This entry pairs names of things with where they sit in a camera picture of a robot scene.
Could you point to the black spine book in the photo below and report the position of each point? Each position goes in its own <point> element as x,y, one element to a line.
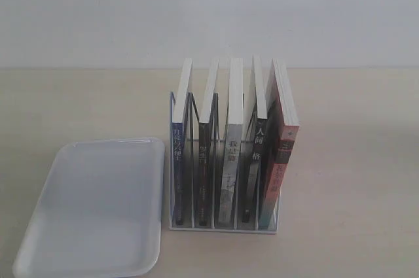
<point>256,119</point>

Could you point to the blue spine book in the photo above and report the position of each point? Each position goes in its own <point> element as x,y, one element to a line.
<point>178,138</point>

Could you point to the white wire book rack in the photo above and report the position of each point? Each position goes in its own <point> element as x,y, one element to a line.
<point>191,181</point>

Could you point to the red spine book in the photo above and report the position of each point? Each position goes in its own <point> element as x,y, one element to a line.
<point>283,126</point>

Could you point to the grey white spine book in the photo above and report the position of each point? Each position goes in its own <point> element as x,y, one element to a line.
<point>233,139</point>

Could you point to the white plastic tray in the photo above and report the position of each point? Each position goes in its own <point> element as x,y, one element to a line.
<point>99,212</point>

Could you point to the dark brown spine book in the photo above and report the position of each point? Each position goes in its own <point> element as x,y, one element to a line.
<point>204,131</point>

